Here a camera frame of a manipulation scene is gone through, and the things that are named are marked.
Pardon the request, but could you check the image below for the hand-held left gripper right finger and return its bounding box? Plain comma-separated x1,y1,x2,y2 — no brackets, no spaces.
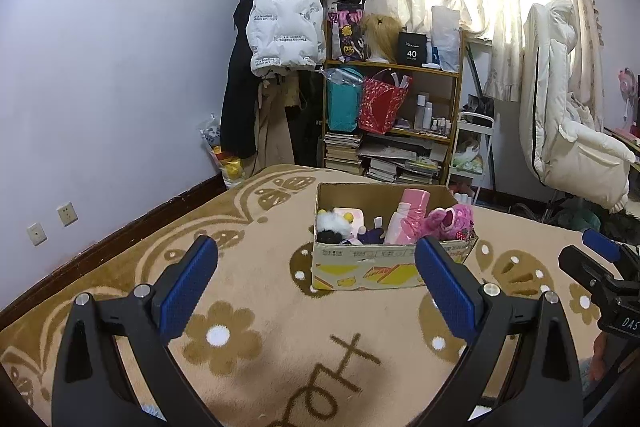
415,237,583,427

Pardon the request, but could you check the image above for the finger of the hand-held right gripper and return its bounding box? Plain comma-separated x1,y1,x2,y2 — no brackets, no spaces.
582,228,640,268
559,245,626,303

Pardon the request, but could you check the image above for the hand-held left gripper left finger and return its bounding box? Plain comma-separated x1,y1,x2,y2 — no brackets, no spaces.
50,234,221,427

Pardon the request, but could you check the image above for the magenta plush toy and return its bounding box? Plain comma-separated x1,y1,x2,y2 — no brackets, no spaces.
424,204,477,242

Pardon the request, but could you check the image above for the printed cardboard box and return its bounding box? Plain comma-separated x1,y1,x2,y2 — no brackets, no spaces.
312,182,478,292

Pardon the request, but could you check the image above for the pink spiral fish cake plush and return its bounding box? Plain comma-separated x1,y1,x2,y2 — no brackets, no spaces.
332,207,364,233

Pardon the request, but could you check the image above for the plush toy with yellow pompoms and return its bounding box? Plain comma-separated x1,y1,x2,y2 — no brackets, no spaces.
316,208,358,246

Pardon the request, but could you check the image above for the person's right hand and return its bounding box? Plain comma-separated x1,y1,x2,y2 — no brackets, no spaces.
589,336,610,383

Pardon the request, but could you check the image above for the beige flower-patterned rug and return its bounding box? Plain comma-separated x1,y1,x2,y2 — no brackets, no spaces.
0,164,640,427

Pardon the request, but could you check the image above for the light blue fleece garment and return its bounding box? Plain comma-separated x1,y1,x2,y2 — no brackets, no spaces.
580,354,607,427

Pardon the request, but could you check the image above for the pile of magazines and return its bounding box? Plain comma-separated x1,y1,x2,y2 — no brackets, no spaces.
359,141,443,186

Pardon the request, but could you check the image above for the white padded chair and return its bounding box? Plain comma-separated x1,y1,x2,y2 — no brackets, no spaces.
519,0,637,214

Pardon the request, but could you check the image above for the plastic bag with toys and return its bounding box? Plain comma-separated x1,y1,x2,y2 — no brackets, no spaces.
200,114,247,188

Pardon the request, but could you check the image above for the white trolley cart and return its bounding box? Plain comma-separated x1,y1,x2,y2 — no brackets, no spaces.
446,109,496,204

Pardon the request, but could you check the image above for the stack of books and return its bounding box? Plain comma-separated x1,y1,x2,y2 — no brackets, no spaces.
324,132,364,176

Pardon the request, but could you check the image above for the group of small white bottles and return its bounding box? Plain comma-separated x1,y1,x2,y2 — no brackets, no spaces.
414,92,455,134

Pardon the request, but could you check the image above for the beige coat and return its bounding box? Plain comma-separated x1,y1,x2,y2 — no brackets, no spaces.
256,76,297,174

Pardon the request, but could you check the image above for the red gift bag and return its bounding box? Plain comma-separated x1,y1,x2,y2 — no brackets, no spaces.
356,69,414,136

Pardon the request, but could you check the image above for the black coat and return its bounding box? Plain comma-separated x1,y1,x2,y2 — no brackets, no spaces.
220,0,262,158

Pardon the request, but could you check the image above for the wooden shelf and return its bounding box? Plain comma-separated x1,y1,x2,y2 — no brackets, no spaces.
321,26,465,188

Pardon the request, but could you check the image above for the teal bag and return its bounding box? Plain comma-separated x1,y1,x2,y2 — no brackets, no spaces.
326,69,364,134

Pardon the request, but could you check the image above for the black hanging garment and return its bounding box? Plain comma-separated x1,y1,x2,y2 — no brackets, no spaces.
294,71,327,168

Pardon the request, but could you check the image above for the black box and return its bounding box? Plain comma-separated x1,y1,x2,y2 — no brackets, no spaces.
397,32,429,66

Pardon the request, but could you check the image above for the white plastic bag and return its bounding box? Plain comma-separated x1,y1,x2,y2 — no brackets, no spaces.
430,5,462,74

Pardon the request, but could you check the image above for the blond wig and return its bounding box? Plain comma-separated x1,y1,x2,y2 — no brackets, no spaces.
361,13,404,64

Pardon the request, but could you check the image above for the black patterned tote bag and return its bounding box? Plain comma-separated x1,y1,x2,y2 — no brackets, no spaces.
327,0,368,62

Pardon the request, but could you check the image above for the white puffer jacket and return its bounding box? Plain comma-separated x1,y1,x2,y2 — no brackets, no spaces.
246,0,327,78

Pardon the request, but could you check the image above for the mop handle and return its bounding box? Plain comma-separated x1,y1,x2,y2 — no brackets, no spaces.
466,44,487,110

